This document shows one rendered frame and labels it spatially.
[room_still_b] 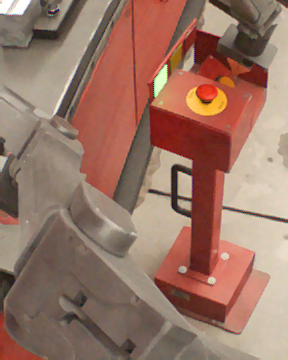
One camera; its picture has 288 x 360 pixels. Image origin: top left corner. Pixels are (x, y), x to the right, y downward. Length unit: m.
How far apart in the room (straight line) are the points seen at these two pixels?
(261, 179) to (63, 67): 1.05
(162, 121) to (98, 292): 1.09
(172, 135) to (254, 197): 0.83
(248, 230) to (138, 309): 1.85
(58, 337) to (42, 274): 0.04
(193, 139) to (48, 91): 0.29
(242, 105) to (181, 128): 0.12
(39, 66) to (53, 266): 1.01
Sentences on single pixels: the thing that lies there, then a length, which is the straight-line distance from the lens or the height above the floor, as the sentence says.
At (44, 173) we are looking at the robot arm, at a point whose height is 1.39.
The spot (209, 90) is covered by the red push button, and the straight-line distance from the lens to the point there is 1.51.
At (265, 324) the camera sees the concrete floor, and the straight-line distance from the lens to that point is 2.16.
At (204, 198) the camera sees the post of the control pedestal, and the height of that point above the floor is 0.44.
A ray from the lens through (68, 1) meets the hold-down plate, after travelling 1.57.
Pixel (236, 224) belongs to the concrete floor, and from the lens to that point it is 2.31.
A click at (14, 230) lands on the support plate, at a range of 1.13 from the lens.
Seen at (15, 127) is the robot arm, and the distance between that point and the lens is 0.93.
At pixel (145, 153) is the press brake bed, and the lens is 2.38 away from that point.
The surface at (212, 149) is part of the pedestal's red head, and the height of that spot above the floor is 0.72.
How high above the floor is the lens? 1.94
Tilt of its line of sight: 55 degrees down
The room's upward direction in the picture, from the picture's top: straight up
